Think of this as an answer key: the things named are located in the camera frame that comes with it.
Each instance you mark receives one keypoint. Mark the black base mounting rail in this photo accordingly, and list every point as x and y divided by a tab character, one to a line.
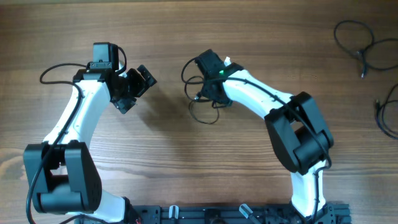
330	213

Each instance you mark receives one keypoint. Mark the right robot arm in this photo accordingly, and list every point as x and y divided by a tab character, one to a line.
298	132

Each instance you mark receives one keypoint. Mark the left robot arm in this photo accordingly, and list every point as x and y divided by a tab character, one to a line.
62	176

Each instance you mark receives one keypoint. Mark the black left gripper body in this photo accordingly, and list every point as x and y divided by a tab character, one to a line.
132	86

